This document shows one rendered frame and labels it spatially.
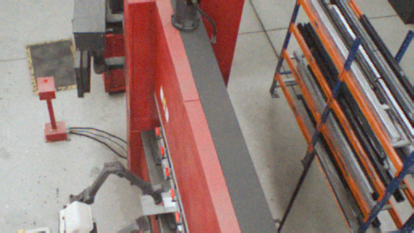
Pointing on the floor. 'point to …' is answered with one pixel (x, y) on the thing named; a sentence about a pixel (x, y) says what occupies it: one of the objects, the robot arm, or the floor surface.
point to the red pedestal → (52, 133)
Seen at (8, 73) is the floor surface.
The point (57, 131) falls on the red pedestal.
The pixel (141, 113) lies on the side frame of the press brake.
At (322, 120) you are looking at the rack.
